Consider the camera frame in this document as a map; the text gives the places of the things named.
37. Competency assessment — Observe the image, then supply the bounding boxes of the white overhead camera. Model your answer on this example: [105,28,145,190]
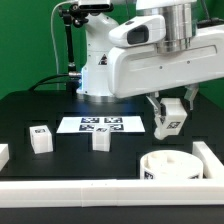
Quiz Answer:
[78,0,113,12]

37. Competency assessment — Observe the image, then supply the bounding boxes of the white cable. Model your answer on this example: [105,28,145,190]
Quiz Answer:
[50,0,78,91]

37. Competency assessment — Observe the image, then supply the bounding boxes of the white U-shaped fence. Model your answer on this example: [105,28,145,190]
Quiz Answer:
[0,141,224,209]

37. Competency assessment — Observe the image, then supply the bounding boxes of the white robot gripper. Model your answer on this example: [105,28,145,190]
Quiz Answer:
[106,26,224,132]

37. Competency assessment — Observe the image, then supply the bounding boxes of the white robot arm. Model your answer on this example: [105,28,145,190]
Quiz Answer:
[78,0,224,136]

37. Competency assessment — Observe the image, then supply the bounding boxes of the black cables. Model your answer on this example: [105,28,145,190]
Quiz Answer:
[28,73,83,92]

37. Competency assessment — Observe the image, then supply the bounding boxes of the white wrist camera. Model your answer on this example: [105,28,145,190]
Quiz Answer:
[109,15,166,48]

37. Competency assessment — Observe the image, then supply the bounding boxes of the white marker paper sheet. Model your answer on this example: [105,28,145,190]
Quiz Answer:
[57,116,145,134]

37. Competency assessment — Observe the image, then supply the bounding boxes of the white round stool seat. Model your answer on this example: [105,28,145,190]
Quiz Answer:
[140,150,203,180]

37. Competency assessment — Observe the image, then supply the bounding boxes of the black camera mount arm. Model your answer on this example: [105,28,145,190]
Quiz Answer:
[59,4,88,74]

